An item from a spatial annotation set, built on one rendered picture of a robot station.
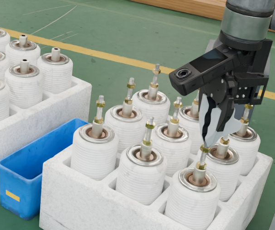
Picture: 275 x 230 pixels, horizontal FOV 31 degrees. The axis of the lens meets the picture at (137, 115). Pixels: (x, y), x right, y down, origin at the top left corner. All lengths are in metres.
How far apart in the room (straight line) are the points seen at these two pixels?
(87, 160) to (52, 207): 0.15
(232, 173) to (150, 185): 0.17
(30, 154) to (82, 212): 0.26
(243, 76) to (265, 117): 1.00
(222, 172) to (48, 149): 0.49
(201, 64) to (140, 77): 1.12
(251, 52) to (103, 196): 0.40
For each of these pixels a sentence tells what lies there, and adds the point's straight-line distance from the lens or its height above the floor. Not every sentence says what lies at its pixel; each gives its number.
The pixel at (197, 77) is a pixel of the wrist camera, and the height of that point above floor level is 0.48.
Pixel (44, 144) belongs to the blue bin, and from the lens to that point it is 1.27.
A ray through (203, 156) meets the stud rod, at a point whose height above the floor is 0.31.
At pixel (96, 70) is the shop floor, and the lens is 1.92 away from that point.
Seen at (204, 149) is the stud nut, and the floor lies 0.33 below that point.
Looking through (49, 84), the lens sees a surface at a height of 0.20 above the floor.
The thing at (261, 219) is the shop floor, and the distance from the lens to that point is 1.33.
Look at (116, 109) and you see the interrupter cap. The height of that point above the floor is 0.25.
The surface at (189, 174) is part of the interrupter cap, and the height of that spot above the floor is 0.25.
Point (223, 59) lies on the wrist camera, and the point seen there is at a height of 0.51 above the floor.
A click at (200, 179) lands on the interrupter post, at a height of 0.26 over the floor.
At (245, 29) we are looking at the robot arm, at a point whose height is 0.57.
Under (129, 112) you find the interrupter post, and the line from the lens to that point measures 1.11.
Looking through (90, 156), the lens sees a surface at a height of 0.23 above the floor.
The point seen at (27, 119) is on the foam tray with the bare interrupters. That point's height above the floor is 0.17.
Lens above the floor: 0.79
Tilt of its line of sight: 29 degrees down
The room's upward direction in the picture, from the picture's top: 9 degrees clockwise
